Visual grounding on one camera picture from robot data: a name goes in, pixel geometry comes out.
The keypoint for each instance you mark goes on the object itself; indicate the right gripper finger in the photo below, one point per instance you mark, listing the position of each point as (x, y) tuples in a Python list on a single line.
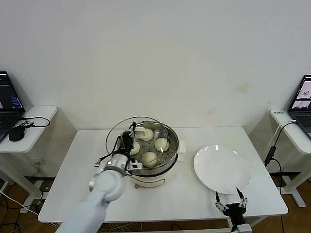
[(219, 202), (243, 202)]

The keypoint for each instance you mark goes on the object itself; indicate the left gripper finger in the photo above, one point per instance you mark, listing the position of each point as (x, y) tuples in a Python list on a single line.
[(133, 126)]

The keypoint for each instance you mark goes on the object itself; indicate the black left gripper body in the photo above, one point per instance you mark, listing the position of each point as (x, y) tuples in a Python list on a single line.
[(126, 143)]

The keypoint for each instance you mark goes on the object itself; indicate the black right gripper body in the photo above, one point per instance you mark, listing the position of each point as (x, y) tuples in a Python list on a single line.
[(234, 210)]

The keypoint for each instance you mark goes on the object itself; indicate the white steamed baozi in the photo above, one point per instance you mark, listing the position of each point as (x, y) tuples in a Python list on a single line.
[(162, 144), (149, 136), (149, 159), (136, 149)]

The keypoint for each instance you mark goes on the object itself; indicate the round glass pot lid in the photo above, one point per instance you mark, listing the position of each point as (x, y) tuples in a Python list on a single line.
[(143, 133)]

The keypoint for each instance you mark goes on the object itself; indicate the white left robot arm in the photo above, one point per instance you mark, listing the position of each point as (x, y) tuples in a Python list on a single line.
[(104, 189)]

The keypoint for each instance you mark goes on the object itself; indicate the stainless steel steamer basket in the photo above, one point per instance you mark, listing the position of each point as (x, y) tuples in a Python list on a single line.
[(173, 143)]

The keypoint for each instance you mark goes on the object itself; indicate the white round plate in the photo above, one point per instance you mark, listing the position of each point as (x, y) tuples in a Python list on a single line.
[(218, 167)]

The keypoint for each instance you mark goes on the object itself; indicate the white electric cooker pot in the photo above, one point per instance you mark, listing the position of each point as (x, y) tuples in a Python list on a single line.
[(155, 180)]

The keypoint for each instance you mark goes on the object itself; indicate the white side table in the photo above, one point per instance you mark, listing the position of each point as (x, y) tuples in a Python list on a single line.
[(29, 143), (291, 136)]

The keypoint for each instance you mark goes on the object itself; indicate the white label sticker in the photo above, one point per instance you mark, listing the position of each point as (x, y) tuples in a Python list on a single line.
[(278, 112)]

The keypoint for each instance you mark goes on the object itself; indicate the black computer mouse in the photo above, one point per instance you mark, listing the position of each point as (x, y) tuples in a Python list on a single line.
[(17, 134)]

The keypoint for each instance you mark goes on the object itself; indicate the black open laptop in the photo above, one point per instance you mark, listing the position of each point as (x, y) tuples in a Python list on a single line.
[(9, 97), (303, 97)]

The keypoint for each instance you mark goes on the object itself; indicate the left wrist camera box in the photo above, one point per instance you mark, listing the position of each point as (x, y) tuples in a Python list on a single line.
[(134, 165)]

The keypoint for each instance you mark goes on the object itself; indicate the white wall socket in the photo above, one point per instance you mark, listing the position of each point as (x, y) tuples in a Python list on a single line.
[(39, 162)]

